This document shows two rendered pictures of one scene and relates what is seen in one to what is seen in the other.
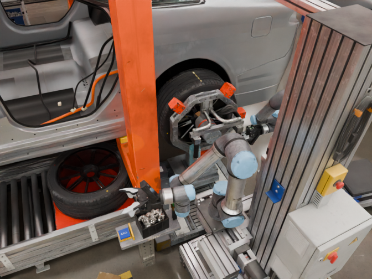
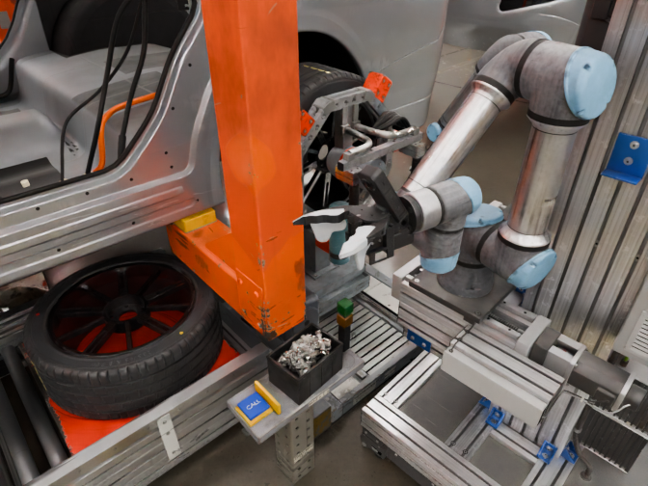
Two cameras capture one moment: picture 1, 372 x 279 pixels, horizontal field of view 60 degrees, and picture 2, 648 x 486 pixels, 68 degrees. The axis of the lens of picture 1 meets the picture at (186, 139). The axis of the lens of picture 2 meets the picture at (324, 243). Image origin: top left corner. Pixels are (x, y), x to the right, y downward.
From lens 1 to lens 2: 96 cm
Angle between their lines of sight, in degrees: 16
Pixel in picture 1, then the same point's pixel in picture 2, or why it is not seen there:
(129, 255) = (254, 469)
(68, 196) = (93, 364)
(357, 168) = not seen: hidden behind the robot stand
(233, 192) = (550, 180)
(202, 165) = (462, 138)
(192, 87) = (316, 83)
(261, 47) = (407, 17)
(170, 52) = not seen: hidden behind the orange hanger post
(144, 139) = (276, 154)
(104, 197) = (180, 347)
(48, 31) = not seen: outside the picture
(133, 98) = (254, 31)
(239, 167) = (590, 80)
